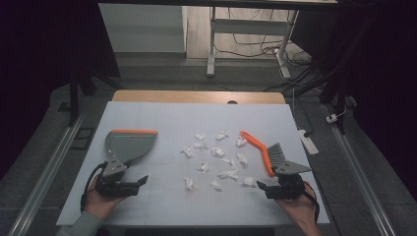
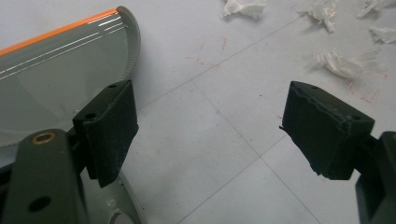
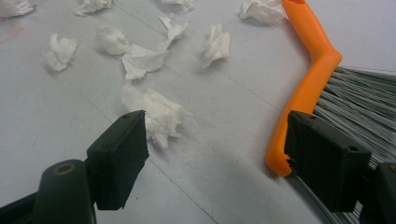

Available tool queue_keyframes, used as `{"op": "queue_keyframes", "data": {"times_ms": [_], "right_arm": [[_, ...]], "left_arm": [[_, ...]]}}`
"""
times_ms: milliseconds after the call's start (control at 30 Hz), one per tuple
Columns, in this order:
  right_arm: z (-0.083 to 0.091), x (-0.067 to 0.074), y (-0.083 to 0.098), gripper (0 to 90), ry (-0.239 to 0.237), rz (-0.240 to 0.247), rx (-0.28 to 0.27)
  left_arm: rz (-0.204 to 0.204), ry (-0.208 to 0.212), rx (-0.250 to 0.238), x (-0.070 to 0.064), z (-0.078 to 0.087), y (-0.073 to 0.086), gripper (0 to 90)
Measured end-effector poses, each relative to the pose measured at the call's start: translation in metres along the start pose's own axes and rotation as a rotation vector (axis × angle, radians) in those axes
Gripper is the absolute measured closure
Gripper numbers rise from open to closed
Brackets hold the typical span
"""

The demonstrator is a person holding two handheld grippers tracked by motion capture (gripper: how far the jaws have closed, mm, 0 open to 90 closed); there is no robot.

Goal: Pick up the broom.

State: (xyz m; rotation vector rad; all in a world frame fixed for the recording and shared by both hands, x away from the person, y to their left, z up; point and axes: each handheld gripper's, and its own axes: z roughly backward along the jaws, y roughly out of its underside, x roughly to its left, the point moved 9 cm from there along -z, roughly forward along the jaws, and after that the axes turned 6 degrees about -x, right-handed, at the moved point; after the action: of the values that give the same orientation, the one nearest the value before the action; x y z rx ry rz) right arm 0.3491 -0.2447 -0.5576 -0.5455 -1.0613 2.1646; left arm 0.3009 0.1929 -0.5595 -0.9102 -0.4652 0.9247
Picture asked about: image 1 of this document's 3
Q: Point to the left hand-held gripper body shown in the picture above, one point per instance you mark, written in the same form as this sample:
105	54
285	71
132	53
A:
114	167

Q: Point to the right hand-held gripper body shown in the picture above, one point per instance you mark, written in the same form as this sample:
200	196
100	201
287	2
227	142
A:
290	187

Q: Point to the grey dustpan with orange edge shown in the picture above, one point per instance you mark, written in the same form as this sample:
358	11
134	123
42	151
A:
131	146

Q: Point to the orange brush with grey bristles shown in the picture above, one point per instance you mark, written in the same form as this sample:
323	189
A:
262	154

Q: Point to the group of white paper scraps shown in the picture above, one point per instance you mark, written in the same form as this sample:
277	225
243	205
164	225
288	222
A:
218	152

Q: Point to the person's right hand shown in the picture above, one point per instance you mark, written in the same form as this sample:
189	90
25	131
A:
300	211

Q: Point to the person's left hand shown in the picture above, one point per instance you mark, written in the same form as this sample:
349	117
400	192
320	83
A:
100	205

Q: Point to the white power strip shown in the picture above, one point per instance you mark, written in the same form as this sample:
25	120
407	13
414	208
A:
308	142

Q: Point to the white table cover sheet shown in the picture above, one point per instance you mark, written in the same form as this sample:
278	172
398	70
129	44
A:
164	118

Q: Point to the small white adapter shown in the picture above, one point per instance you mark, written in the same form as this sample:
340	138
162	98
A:
331	118

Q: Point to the black metal stand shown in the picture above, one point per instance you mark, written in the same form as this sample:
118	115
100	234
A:
74	95
341	85

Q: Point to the wooden table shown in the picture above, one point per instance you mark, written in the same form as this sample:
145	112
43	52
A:
183	97

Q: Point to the white cabinet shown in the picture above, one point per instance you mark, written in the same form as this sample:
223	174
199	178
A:
144	29

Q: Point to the black floor frame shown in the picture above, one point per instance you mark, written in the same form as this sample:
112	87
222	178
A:
83	138

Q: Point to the aluminium floor rail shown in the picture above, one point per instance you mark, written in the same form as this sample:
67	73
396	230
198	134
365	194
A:
49	167
357	170

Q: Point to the white desk frame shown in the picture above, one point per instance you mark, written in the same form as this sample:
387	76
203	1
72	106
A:
249	27

